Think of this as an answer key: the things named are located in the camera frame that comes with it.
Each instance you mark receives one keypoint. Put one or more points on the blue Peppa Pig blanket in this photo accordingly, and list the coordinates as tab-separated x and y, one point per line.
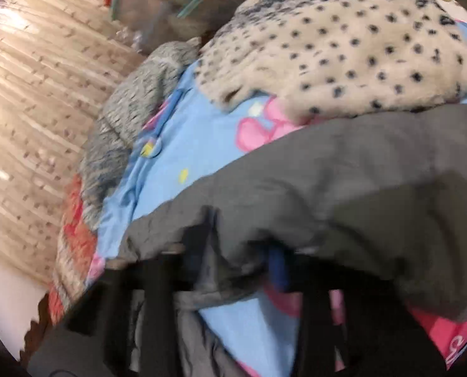
187	142

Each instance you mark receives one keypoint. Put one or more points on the carved dark wooden headboard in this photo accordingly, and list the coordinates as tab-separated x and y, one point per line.
34	337

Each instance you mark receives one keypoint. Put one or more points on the cream black-spotted fleece garment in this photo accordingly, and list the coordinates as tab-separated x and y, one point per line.
336	57

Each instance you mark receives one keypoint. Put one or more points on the grey puffer jacket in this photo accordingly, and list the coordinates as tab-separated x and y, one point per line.
371	213

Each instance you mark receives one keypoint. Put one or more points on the patchwork floral quilt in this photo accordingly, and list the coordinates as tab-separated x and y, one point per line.
106	152

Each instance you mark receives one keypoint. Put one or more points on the clear bin teal lid upper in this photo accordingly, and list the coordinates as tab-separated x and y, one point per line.
146	24

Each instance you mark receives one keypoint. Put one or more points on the beige leaf-pattern curtain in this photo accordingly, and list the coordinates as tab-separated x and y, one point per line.
59	62

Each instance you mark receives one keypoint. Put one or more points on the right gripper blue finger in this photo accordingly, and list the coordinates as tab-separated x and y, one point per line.
277	269

